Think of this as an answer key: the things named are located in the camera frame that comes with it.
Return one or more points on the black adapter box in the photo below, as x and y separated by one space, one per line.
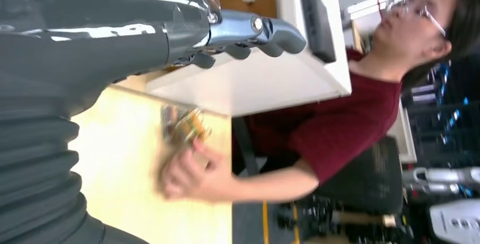
318 28

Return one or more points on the person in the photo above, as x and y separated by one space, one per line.
337 122

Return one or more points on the yellow printed ID card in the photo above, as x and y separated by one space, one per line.
183 126

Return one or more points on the white black humanoid robot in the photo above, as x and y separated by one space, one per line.
457 221

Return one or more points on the black office chair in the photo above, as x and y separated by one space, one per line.
367 174

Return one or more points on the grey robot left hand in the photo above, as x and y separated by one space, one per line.
93 47

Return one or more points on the eyeglasses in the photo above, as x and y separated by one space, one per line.
429 14

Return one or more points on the white desk riser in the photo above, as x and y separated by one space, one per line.
243 84

